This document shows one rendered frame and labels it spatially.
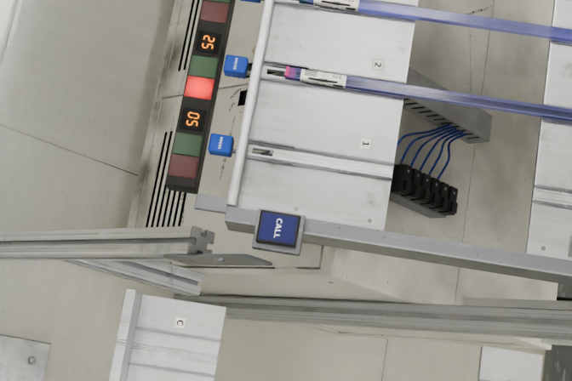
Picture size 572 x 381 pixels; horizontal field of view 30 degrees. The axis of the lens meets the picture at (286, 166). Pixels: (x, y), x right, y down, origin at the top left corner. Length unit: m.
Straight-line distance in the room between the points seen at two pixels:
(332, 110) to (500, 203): 0.68
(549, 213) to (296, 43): 0.40
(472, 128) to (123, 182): 0.71
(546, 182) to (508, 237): 0.63
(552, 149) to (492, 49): 0.64
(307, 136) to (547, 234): 0.33
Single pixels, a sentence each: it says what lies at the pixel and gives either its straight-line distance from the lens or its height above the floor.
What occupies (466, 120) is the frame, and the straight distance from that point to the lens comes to 1.84.
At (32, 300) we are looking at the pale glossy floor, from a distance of 2.02.
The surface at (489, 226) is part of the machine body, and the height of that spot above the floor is 0.62.
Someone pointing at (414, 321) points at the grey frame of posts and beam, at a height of 0.63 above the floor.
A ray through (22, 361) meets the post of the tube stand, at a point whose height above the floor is 0.01.
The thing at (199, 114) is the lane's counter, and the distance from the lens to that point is 1.40.
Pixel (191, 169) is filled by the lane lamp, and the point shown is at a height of 0.66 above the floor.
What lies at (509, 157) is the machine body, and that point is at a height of 0.62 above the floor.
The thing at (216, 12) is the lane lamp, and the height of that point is 0.66.
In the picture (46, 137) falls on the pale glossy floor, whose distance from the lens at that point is 2.04.
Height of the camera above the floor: 1.72
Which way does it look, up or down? 45 degrees down
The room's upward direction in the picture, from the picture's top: 85 degrees clockwise
